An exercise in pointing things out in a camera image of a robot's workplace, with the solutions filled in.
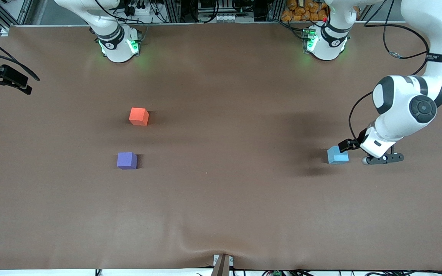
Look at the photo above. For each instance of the orange block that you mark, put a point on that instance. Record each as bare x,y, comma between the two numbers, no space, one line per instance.
138,115

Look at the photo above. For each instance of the brown table cover mat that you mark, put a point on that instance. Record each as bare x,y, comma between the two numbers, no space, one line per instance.
221,191

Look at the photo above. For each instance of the white terminal block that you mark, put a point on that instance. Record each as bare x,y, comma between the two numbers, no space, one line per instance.
226,18

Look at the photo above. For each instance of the small green-lit electronics box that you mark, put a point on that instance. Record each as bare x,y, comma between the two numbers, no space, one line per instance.
136,43
308,40

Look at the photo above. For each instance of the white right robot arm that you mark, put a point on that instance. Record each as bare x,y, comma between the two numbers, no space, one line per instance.
115,46

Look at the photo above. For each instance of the brown post with white bracket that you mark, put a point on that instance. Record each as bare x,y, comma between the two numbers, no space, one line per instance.
223,268

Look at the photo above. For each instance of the white power strip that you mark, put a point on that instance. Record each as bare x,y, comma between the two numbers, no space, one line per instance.
140,9

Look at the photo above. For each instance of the blue block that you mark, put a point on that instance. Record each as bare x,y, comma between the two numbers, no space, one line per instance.
336,156

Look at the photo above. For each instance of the purple block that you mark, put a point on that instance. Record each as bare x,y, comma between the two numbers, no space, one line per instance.
126,160

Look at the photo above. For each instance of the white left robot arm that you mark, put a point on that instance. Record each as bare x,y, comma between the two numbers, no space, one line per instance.
436,23

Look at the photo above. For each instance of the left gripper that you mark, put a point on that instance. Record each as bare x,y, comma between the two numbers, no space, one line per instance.
350,143

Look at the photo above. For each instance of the orange packaged items pile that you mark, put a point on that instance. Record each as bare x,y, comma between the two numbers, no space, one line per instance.
301,11

